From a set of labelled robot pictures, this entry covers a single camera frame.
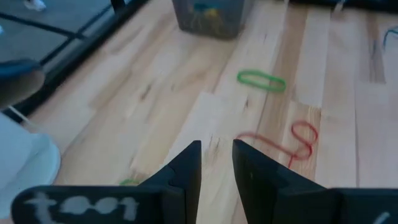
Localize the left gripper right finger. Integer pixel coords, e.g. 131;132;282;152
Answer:
232;139;398;224

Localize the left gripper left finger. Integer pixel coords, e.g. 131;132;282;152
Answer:
11;139;202;224

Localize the green rubber band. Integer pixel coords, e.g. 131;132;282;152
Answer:
119;178;141;187
236;70;287;93

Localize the red rubber band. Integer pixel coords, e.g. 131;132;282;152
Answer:
236;120;319;169

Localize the grey plastic bin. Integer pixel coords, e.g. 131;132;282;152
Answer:
172;0;246;40

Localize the white cylindrical container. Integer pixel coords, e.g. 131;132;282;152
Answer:
0;105;62;218

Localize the dark round blurry object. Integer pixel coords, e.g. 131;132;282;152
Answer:
0;58;44;108

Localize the black aluminium table frame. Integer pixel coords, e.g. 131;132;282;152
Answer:
0;0;150;124

